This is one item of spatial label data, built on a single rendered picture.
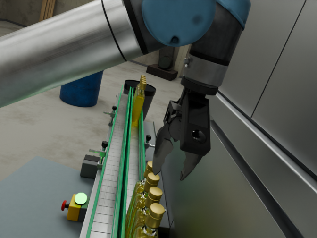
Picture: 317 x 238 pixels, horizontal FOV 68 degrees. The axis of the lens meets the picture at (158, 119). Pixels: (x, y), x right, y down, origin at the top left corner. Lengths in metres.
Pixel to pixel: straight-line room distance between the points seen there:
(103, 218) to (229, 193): 0.51
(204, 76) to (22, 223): 0.85
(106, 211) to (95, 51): 0.73
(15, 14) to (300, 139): 11.38
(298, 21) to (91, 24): 0.39
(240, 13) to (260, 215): 0.32
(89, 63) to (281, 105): 0.35
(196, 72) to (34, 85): 0.25
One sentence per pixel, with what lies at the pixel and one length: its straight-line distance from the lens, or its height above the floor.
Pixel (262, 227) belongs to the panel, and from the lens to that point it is 0.43.
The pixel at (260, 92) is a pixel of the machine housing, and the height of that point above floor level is 1.46.
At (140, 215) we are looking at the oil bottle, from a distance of 0.64.
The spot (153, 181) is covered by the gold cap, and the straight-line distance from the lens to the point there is 0.64.
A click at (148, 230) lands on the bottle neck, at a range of 0.59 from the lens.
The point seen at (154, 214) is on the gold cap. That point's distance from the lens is 0.55.
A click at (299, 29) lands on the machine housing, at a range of 0.53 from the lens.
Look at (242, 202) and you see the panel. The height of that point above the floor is 1.28.
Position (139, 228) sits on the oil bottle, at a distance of 0.61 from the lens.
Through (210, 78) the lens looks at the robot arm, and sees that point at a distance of 0.42.
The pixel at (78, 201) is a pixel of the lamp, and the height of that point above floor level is 0.84.
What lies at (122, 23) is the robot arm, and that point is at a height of 1.52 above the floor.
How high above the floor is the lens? 1.53
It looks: 21 degrees down
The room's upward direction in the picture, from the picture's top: 17 degrees clockwise
